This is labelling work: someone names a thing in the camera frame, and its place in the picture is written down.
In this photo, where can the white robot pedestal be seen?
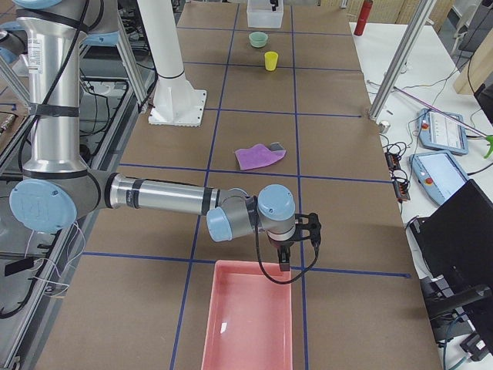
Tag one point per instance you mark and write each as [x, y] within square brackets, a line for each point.
[175, 101]

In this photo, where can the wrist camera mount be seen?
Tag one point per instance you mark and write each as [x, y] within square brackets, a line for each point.
[307, 228]

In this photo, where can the far teach pendant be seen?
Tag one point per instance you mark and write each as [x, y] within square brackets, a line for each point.
[437, 132]

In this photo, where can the near teach pendant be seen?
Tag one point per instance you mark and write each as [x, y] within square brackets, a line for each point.
[439, 174]

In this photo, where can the purple grey cloth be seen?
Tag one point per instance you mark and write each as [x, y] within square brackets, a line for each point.
[259, 156]

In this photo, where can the pink plastic bin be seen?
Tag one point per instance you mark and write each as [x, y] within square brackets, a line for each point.
[250, 320]

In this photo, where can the white translucent bin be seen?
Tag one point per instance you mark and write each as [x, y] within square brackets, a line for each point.
[265, 14]

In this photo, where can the yellow plastic cup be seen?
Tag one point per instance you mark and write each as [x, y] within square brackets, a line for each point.
[270, 60]

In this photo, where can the aluminium frame post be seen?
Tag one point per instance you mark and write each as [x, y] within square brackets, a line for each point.
[404, 48]

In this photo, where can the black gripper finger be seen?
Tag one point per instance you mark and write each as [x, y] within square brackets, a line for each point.
[284, 259]

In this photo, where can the grabber stick green tip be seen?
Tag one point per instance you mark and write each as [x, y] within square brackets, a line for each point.
[484, 136]

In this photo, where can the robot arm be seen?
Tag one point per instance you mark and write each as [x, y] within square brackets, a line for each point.
[58, 187]

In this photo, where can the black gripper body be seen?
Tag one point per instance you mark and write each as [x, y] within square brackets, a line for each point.
[280, 243]

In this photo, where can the teach pendant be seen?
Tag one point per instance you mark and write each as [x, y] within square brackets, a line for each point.
[439, 174]
[437, 132]

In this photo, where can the red bottle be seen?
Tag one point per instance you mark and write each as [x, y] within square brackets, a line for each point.
[363, 17]

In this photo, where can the green bowl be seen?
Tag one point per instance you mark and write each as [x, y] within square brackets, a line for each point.
[258, 39]

